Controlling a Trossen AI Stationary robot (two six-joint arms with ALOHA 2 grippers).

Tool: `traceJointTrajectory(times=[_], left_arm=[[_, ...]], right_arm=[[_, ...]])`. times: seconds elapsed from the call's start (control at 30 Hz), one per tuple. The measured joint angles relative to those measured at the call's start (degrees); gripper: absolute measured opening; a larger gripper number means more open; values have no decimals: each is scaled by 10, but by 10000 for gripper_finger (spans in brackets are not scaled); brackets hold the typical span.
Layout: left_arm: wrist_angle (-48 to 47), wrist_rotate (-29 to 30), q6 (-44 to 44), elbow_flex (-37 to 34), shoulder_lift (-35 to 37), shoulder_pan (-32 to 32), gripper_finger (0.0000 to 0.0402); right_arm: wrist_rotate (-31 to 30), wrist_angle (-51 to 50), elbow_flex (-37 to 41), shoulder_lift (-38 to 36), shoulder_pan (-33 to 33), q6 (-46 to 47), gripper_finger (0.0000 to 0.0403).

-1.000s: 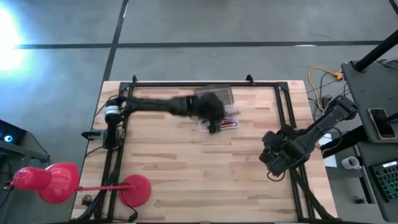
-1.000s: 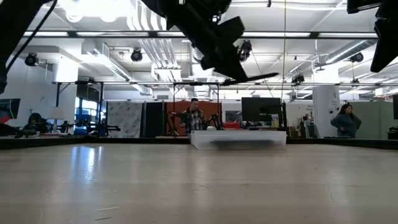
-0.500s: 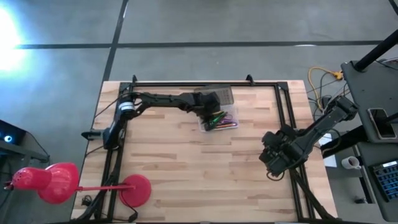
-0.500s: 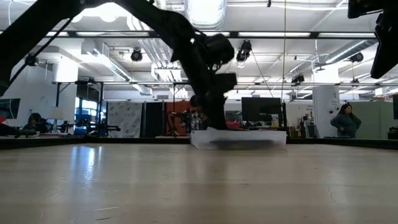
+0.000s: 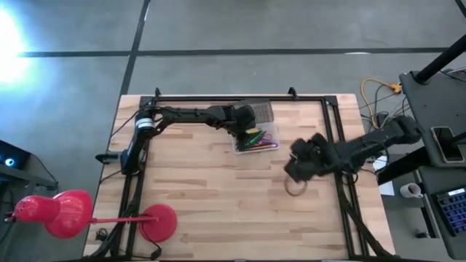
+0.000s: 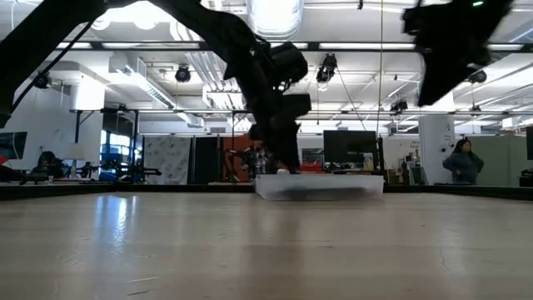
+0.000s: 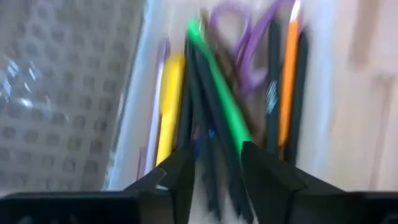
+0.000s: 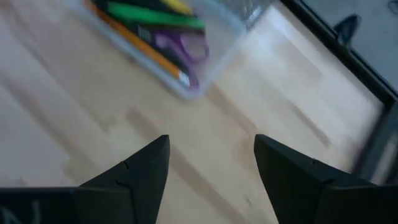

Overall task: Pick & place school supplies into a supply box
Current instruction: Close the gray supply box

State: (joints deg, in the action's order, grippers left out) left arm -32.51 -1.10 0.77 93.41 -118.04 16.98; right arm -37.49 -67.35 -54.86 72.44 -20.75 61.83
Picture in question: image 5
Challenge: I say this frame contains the clear plastic supply box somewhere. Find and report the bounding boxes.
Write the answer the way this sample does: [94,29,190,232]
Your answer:
[230,100,282,156]

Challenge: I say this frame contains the black smartphone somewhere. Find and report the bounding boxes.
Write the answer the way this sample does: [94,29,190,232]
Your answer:
[430,126,465,164]

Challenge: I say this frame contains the white paper sheet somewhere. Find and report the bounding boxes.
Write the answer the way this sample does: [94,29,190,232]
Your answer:
[374,156,396,197]

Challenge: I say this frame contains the black lamp cord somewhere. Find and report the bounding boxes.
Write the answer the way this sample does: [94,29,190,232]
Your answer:
[139,225,163,261]

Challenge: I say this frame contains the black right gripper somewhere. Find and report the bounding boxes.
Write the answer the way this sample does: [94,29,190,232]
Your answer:
[283,132,331,183]

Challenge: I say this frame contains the grey side desk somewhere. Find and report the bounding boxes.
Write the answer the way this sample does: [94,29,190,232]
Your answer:
[398,69,466,260]

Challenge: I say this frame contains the keyboard with blue backlight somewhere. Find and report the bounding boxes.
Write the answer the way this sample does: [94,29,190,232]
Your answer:
[435,188,466,237]

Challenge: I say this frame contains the black aluminium table frame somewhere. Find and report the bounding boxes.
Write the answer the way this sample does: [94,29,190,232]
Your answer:
[95,87,398,261]

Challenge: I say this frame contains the black device with blue light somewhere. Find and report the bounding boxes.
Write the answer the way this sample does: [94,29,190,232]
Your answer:
[0,139,59,191]

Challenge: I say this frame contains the red desk lamp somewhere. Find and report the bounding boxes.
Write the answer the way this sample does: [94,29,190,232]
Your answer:
[4,188,178,244]

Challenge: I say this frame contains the black power adapter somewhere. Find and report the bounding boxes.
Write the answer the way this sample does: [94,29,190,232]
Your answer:
[376,112,391,129]

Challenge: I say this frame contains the black floor cable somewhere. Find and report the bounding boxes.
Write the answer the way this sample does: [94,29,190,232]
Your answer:
[359,84,412,132]

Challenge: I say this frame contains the white mug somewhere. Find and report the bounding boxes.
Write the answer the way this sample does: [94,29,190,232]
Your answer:
[399,182,424,199]

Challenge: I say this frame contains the yellow cable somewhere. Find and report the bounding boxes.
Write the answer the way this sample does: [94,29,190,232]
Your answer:
[360,77,403,130]

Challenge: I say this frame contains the black pole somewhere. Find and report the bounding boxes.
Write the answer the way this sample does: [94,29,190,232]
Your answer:
[414,34,466,85]

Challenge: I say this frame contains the green pen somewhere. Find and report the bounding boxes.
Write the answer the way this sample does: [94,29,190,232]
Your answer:
[246,130,267,148]

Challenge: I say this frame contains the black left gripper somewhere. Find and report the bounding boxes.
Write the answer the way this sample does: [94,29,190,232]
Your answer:
[232,104,258,146]

